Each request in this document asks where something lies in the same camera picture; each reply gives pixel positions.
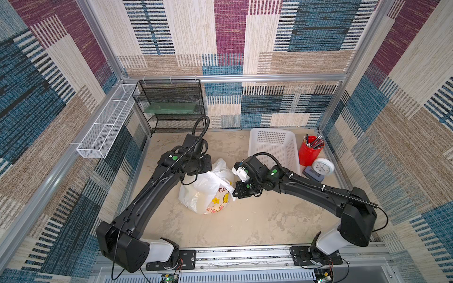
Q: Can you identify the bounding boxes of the white plastic bag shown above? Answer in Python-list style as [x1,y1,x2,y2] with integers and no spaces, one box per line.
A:
[178,158,237,215]

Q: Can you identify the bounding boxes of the white perforated plastic basket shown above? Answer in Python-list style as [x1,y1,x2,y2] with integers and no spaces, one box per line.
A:
[248,128,301,175]

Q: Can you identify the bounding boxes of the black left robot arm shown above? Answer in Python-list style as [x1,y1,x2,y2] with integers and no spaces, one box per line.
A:
[96,134,211,273]

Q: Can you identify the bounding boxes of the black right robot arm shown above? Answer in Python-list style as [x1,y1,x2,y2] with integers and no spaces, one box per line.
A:
[232,154,379,268]

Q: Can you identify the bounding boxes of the green board on shelf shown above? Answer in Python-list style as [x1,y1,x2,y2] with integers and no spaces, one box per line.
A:
[143,103,197,114]

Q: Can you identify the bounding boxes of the red pen cup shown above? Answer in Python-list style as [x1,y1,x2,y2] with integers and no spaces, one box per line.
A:
[298,140,323,166]

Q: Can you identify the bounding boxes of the white round clock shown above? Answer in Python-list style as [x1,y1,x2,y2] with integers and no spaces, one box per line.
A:
[303,158,335,183]

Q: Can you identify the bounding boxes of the pens in cup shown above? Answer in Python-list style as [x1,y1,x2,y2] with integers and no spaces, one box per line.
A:
[303,134,324,150]

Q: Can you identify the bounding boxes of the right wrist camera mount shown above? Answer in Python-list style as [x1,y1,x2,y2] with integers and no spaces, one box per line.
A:
[232,162,250,183]

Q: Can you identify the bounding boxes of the black corrugated left cable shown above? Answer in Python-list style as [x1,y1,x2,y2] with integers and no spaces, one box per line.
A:
[130,116,211,209]

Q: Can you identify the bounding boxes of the black corrugated cable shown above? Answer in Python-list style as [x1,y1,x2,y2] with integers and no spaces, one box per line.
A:
[130,116,211,209]
[252,151,389,233]

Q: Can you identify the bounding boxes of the black corrugated right cable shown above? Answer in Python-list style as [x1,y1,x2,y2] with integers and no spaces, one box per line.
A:
[252,151,389,233]

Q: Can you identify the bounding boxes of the black wire mesh shelf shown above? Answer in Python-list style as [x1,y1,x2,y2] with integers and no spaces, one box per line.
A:
[133,79,206,133]

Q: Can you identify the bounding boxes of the aluminium front rail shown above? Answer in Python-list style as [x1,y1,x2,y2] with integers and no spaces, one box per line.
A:
[88,243,404,283]

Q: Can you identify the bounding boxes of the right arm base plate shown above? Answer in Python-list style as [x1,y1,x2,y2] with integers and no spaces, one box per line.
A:
[289,246,343,268]

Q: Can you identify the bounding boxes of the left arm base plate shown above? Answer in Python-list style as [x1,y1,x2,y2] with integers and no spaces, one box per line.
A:
[145,250,197,271]

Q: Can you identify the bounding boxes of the white wire mesh tray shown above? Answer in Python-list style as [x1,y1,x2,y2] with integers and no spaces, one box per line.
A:
[77,84,136,159]

